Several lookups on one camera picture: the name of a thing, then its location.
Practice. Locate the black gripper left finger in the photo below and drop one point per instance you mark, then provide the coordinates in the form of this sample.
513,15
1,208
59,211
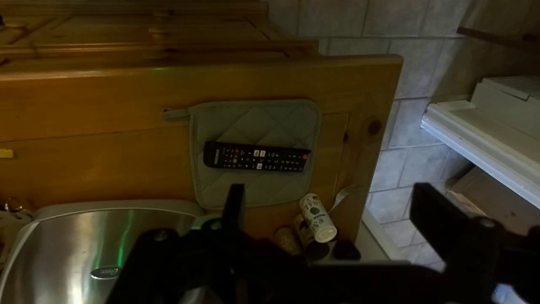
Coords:
232,203

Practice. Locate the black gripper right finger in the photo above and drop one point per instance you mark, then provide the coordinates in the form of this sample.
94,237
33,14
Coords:
440,216

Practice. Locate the black remote control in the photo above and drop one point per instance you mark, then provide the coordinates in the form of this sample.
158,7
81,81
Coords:
254,157

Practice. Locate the brown cardboard box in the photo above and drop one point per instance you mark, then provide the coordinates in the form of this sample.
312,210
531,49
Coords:
494,199

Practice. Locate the grey quilted pot holder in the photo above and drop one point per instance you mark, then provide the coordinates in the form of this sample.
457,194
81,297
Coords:
253,128

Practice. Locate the white plastic spice bottle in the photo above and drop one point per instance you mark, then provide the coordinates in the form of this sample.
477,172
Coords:
317,218

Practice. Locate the silver two-slot toaster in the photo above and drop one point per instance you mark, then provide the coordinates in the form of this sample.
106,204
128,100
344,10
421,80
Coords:
72,253

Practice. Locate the pine wood cabinet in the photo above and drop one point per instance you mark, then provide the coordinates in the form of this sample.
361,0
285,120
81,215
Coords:
140,39

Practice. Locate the small yellow sticker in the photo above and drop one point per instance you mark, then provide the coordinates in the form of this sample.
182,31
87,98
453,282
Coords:
5,152

